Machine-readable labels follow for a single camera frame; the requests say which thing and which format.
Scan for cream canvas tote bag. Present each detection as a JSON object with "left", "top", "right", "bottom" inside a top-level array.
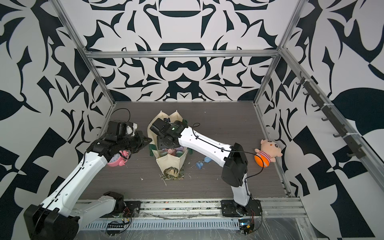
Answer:
[{"left": 147, "top": 111, "right": 189, "bottom": 180}]

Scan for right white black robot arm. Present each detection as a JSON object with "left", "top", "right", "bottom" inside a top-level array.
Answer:
[{"left": 150, "top": 118, "right": 250, "bottom": 207}]

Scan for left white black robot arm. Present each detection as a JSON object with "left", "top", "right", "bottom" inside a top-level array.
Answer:
[{"left": 24, "top": 121, "right": 152, "bottom": 240}]

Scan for blue hourglass front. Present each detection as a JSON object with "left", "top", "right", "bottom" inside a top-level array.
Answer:
[{"left": 196, "top": 161, "right": 204, "bottom": 170}]

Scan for pink alarm clock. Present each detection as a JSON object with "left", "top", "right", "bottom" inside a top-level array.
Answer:
[{"left": 107, "top": 150, "right": 131, "bottom": 167}]

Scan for pink-faced plush doll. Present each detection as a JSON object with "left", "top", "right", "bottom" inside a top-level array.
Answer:
[{"left": 254, "top": 139, "right": 283, "bottom": 168}]

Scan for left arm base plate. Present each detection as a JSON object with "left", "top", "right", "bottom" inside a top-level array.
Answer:
[{"left": 122, "top": 201, "right": 142, "bottom": 219}]

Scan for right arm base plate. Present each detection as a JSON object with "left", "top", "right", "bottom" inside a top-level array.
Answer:
[{"left": 221, "top": 199, "right": 262, "bottom": 218}]

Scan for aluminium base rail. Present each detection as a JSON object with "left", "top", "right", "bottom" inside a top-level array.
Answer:
[{"left": 126, "top": 198, "right": 307, "bottom": 219}]

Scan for black wall hook rack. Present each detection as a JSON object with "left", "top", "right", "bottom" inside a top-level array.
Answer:
[{"left": 297, "top": 71, "right": 367, "bottom": 159}]

